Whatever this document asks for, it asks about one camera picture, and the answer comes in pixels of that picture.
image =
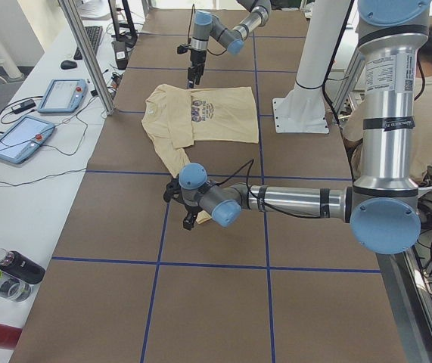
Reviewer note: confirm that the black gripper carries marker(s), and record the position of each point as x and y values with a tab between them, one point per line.
189	218
197	57

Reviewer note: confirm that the black computer mouse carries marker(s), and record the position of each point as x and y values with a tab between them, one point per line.
68	64

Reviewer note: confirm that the aluminium frame post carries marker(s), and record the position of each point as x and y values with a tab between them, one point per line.
78	30

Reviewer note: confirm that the black monitor stand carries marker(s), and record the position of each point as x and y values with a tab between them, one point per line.
124	31

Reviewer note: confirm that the black box white label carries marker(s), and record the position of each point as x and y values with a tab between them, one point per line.
121	54

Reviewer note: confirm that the black water bottle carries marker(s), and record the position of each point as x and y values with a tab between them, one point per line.
19	266

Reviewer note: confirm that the near blue teach pendant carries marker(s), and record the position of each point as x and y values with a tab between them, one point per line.
24	138

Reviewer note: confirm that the far blue teach pendant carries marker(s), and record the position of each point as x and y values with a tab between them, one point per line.
63	96

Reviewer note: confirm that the black power adapter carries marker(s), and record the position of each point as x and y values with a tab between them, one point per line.
23	106

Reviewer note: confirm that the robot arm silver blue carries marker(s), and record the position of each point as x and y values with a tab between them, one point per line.
381	205
208	25

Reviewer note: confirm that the seated person beige shirt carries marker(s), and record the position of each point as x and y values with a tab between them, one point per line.
421	155

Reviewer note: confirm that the clear bottle black lid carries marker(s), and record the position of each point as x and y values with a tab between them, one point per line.
13	289

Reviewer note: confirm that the white central pillar with base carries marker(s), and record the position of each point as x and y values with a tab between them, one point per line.
303	108

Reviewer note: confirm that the blue teach pendant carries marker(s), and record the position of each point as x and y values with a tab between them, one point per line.
24	138
63	96

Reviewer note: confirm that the black keyboard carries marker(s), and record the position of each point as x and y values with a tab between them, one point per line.
94	34

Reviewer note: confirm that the cream long-sleeve printed shirt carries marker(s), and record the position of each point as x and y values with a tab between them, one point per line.
176	118

